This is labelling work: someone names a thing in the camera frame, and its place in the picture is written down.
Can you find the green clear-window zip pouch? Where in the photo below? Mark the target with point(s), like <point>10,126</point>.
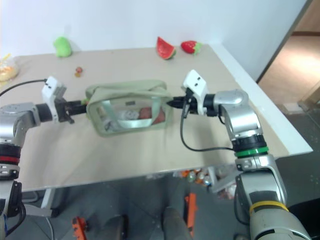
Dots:
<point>130,110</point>

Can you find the pile of colourful cans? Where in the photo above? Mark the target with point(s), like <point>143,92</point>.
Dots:
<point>197,175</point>

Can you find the grey metal floor bracket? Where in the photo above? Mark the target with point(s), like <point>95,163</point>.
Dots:
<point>37,210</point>

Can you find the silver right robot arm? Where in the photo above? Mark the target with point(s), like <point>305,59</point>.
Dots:
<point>250,140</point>

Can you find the plush watermelon slice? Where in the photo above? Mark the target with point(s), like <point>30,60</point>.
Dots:
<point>165,49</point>

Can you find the small red brown trinket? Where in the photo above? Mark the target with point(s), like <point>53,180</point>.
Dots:
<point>79,70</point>

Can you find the dark rounded shape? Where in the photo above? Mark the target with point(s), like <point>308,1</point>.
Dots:
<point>116,228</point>
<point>175,225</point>

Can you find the white storage crate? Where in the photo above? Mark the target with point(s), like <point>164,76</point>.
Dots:
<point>223,182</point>

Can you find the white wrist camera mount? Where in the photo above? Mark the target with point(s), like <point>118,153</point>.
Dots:
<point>51,87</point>
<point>196,83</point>

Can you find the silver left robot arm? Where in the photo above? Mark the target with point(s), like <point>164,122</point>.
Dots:
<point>17,117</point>

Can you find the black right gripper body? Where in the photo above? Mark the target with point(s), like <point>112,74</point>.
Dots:
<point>191,102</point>

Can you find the green plush mango toy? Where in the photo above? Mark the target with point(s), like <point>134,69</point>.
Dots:
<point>62,47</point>

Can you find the orange black clamp tool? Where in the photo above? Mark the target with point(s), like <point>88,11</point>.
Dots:
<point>78,226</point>

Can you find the long orange black tool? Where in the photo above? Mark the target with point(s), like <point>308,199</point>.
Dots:
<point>191,212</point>

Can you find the white table leg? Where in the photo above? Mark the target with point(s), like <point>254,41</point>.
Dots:
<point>48,198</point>

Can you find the plush strawberry toy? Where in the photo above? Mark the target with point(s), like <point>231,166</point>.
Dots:
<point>190,47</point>

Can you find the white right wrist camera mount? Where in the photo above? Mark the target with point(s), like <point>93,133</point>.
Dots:
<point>196,83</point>

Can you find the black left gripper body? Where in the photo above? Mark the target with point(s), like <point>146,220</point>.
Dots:
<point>63,110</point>

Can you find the clear bag of yellow snacks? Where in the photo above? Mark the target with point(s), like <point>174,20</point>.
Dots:
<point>7,71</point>

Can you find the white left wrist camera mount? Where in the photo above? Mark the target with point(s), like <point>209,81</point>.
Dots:
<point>51,87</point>

